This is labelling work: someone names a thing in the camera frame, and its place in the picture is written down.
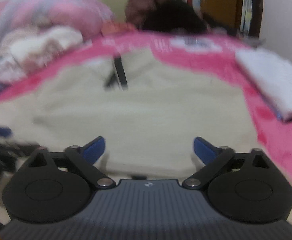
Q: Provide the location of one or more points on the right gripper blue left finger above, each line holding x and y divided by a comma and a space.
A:
83, 159

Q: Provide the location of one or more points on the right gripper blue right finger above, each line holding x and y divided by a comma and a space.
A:
215, 160

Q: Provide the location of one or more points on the beige zip-up jacket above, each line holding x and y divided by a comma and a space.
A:
148, 125

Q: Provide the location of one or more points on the white pale pink garment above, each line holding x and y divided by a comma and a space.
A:
10, 71

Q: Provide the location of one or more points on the pink floral bed blanket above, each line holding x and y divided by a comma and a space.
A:
213, 55

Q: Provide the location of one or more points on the cream fleece garment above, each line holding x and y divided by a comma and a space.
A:
37, 50

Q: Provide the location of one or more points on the folded white towel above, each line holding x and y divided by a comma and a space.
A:
271, 75

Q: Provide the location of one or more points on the salmon orange cloth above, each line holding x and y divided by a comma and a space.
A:
112, 28

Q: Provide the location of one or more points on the pink grey rolled duvet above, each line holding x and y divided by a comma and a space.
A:
86, 16

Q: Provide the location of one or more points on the brown wooden door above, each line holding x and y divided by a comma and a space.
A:
227, 12

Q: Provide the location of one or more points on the person in mauve puffer coat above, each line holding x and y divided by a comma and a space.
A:
164, 16

